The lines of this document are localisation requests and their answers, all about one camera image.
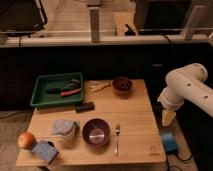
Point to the wooden table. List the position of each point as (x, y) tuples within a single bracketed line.
[(139, 139)]

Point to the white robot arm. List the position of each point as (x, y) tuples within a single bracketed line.
[(185, 83)]

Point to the white vertical post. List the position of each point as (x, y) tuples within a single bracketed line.
[(94, 24)]

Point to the black monitor right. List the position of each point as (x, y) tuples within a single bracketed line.
[(159, 17)]

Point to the dark red small bowl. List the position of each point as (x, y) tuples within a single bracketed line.
[(122, 84)]

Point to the black monitor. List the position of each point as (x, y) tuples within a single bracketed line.
[(159, 17), (22, 17)]

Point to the green plastic tray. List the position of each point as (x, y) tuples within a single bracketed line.
[(40, 99)]

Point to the banana peel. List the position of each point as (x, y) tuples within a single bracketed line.
[(96, 86)]

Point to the silver fork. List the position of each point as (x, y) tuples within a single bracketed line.
[(117, 132)]

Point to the black monitor left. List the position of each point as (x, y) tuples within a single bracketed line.
[(22, 17)]

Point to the red handled tool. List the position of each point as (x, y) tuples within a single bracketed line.
[(71, 92)]

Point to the blue foot pedal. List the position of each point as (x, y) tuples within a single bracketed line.
[(169, 143)]

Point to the black handled tool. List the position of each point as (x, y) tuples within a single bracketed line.
[(74, 83)]

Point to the blue sponge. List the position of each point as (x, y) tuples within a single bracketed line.
[(45, 150)]

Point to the purple bowl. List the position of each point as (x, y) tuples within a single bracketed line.
[(96, 132)]

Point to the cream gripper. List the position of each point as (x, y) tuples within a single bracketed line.
[(167, 117)]

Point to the red yellow apple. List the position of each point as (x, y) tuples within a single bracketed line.
[(26, 140)]

